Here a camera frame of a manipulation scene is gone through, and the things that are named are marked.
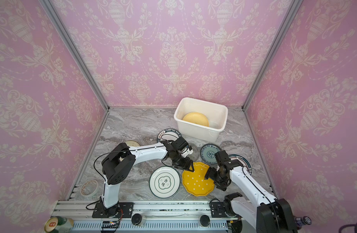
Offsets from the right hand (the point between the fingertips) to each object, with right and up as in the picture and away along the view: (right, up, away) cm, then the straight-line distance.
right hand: (210, 181), depth 82 cm
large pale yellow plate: (-5, +37, +28) cm, 46 cm away
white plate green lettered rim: (-23, +26, +2) cm, 35 cm away
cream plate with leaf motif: (-50, +18, +18) cm, 56 cm away
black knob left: (-36, -9, -18) cm, 42 cm away
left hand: (-11, +5, +2) cm, 12 cm away
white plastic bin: (+8, +38, +19) cm, 43 cm away
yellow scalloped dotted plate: (-9, -1, +2) cm, 10 cm away
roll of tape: (-69, -4, +1) cm, 69 cm away
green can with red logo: (-69, -11, -19) cm, 73 cm away
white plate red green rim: (+23, +8, +10) cm, 26 cm away
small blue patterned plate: (+1, +13, +13) cm, 18 cm away
